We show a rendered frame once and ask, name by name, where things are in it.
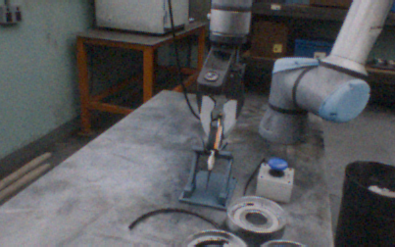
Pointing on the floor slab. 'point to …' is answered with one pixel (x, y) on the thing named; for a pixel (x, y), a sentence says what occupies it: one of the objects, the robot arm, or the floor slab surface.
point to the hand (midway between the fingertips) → (216, 133)
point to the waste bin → (375, 205)
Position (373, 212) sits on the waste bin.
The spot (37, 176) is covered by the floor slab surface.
